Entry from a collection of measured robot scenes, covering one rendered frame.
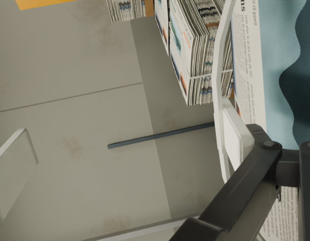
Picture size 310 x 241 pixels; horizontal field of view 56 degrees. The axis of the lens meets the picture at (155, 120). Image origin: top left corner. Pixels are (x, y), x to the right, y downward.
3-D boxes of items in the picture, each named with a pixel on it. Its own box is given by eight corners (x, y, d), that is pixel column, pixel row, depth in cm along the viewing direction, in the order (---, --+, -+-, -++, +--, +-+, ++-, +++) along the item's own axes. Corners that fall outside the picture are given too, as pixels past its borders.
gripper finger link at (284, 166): (264, 168, 13) (333, 160, 13) (238, 124, 18) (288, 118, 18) (264, 195, 14) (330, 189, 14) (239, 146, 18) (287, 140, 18)
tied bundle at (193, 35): (240, 97, 120) (186, 109, 118) (217, 48, 135) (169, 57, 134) (266, 23, 88) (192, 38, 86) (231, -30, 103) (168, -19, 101)
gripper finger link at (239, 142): (239, 139, 15) (255, 137, 14) (216, 96, 21) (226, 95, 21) (241, 189, 16) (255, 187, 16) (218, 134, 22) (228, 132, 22)
